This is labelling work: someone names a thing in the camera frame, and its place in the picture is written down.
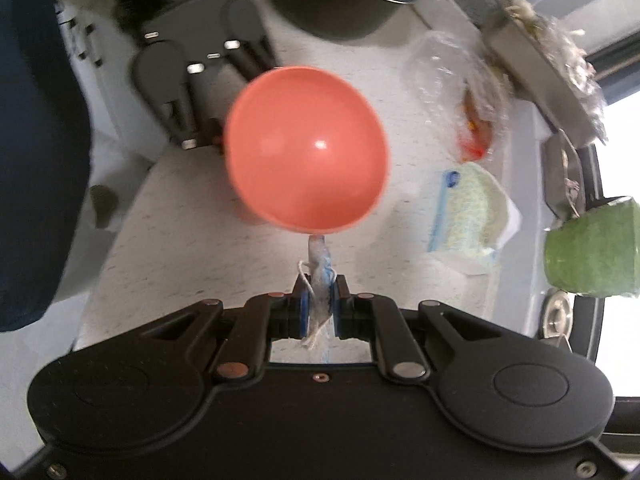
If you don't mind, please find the orange footed bowl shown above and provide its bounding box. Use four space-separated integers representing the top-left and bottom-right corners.
223 66 390 235

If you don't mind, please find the black cooking pot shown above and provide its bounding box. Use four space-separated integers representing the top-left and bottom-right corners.
263 0 422 44

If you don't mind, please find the tissue pack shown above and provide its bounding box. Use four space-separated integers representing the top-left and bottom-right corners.
427 162 524 277

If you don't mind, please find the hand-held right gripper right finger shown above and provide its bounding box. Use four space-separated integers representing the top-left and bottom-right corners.
333 276 507 384

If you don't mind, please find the green vase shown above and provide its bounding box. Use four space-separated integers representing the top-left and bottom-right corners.
543 195 640 302

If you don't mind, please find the large steel tray with food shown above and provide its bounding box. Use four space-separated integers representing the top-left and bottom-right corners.
479 0 609 149

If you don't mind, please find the white dish cloth with string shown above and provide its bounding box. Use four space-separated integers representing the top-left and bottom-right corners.
298 233 334 363

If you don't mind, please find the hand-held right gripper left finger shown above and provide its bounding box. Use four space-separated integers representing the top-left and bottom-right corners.
134 276 309 384

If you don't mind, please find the clear plastic bag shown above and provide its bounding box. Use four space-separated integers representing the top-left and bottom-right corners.
404 30 517 162

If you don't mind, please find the small steel tray with items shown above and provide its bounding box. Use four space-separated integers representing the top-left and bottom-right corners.
542 130 589 222

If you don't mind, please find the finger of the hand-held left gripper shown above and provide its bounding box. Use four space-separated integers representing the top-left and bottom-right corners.
131 40 204 150
219 0 279 83

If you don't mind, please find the person's dark blue clothing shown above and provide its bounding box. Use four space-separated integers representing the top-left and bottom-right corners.
0 0 94 332

